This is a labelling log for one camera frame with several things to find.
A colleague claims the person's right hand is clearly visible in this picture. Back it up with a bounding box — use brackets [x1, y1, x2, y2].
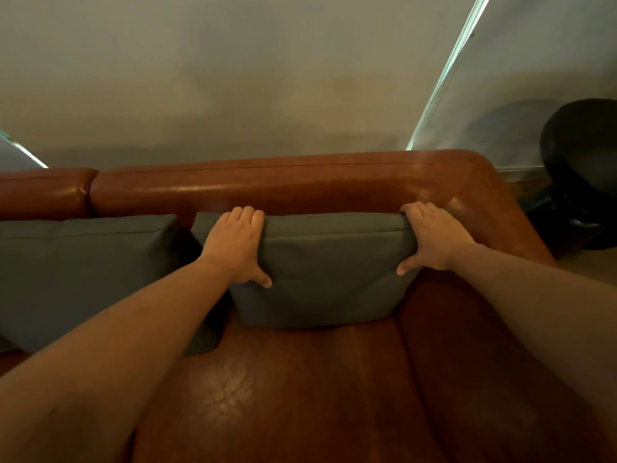
[396, 202, 478, 277]

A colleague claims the person's left hand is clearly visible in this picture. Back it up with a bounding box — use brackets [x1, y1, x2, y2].
[199, 206, 273, 289]

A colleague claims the grey square cushion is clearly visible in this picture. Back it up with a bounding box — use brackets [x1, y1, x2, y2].
[191, 211, 422, 329]
[0, 215, 222, 356]

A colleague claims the person's left forearm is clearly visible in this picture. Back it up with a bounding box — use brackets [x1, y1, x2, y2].
[0, 255, 232, 463]

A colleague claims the person's right forearm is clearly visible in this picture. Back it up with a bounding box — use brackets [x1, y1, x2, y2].
[448, 243, 617, 430]

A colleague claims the brown leather sofa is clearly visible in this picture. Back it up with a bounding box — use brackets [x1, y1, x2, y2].
[0, 150, 610, 463]

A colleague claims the black round chair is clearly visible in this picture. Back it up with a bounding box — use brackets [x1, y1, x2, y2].
[523, 98, 617, 258]

